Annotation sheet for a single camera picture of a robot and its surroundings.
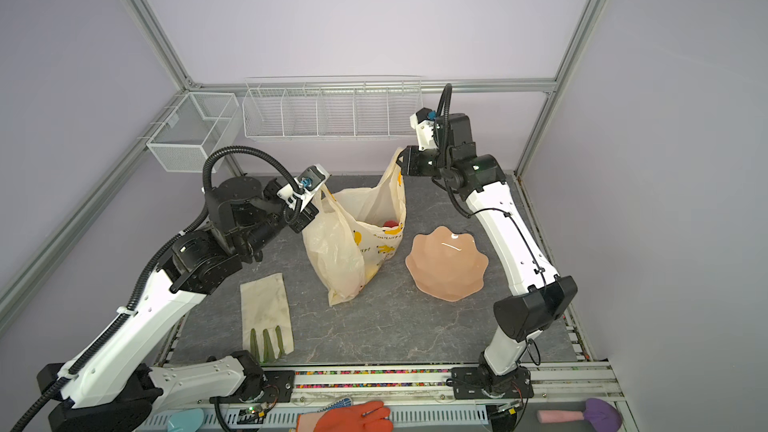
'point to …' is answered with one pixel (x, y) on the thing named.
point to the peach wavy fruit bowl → (446, 264)
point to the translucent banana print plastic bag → (350, 233)
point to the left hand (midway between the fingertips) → (311, 183)
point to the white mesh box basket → (200, 125)
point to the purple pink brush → (600, 414)
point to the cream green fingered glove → (267, 332)
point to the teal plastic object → (186, 420)
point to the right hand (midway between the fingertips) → (396, 158)
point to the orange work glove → (370, 416)
